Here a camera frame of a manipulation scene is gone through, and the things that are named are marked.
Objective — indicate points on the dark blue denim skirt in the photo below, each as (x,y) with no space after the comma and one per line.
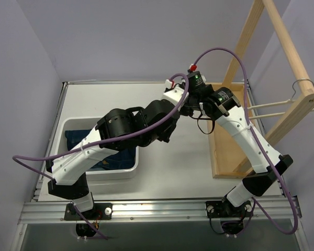
(122,160)

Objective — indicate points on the white clothes hanger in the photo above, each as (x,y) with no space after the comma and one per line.
(279,103)

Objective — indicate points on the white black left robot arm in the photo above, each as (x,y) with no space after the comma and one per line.
(116,131)

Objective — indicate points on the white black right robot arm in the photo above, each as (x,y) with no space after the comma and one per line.
(223,107)

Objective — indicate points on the wooden clothes rack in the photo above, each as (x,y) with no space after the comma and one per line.
(227,160)

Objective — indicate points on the white plastic basket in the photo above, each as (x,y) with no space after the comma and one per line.
(84,123)

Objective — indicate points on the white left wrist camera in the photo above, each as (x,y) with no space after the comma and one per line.
(173,92)

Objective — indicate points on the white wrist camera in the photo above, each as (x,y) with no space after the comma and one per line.
(173,92)
(194,75)

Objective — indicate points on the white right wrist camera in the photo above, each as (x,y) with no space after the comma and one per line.
(194,75)

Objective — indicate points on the aluminium mounting rail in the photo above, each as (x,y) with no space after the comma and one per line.
(146,211)

